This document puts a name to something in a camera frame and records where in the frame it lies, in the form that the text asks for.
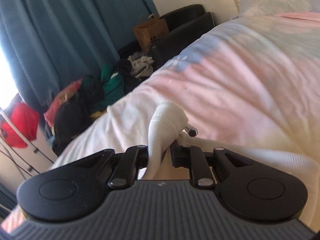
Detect cream zip-up jacket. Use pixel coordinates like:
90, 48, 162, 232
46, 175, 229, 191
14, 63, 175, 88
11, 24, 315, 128
142, 102, 319, 225

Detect pile of assorted clothes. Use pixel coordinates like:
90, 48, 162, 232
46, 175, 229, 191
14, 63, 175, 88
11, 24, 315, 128
44, 53, 157, 155

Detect pastel pink bed sheet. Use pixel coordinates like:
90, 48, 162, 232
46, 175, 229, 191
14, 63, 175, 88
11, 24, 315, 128
0, 11, 320, 234

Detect red bag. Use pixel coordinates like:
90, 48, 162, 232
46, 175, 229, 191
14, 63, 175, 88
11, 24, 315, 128
1, 102, 39, 148

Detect white garment steamer stand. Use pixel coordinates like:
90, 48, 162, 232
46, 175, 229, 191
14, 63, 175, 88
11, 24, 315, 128
1, 109, 54, 180

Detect brown paper bag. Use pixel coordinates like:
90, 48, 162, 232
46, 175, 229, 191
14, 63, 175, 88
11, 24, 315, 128
133, 14, 169, 51

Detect black armchair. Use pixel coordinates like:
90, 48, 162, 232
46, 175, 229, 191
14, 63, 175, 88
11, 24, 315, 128
118, 4, 215, 67

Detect teal curtain right of window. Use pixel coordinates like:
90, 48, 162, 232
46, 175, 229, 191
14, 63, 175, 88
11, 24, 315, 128
1, 0, 157, 113

